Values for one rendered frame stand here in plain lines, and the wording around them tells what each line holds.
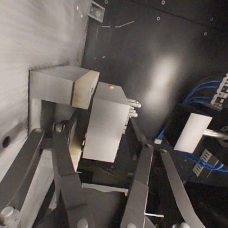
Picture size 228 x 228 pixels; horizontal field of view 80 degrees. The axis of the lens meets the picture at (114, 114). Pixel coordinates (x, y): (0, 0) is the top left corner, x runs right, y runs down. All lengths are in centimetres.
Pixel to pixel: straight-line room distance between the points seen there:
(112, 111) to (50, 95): 8
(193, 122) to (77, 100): 22
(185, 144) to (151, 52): 31
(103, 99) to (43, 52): 9
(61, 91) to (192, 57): 47
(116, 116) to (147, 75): 34
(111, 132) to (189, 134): 17
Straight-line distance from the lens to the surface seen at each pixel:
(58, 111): 26
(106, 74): 48
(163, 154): 17
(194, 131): 31
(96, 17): 49
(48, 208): 41
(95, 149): 21
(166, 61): 52
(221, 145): 42
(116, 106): 17
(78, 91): 16
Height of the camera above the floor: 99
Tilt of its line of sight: 7 degrees up
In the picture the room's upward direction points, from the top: 102 degrees clockwise
